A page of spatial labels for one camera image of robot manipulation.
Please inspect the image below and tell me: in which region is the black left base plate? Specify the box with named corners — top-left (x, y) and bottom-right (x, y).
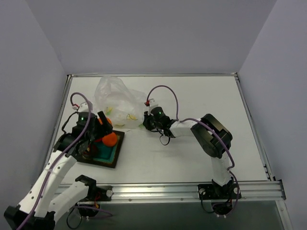
top-left (93, 185), bottom-right (113, 202)

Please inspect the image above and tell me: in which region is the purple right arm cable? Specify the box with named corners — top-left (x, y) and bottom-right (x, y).
top-left (146, 85), bottom-right (241, 214)

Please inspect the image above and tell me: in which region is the dark red fake apple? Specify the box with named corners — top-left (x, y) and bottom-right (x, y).
top-left (85, 143), bottom-right (99, 157)

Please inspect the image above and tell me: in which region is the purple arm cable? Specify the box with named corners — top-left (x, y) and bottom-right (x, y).
top-left (14, 92), bottom-right (113, 230)
top-left (146, 85), bottom-right (241, 214)

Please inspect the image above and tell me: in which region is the teal square ceramic plate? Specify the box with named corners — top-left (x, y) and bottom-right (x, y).
top-left (77, 130), bottom-right (125, 169)

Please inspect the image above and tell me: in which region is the orange fake fruit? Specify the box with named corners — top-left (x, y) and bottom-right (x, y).
top-left (98, 118), bottom-right (113, 130)
top-left (102, 132), bottom-right (118, 147)

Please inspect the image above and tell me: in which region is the printed clear plastic bag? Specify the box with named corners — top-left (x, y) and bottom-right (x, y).
top-left (94, 77), bottom-right (146, 129)

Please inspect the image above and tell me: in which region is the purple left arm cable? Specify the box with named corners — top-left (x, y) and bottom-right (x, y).
top-left (14, 92), bottom-right (113, 230)

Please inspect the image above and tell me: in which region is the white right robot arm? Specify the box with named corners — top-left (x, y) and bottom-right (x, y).
top-left (143, 106), bottom-right (234, 198)

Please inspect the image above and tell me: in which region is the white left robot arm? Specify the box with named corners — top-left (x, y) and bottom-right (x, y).
top-left (4, 111), bottom-right (113, 230)

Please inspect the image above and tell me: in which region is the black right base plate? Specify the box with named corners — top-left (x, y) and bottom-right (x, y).
top-left (198, 183), bottom-right (242, 200)

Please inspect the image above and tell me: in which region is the aluminium front rail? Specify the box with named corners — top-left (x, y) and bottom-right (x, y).
top-left (97, 181), bottom-right (286, 204)

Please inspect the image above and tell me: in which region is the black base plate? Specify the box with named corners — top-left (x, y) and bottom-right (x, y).
top-left (198, 183), bottom-right (242, 200)
top-left (93, 185), bottom-right (113, 202)

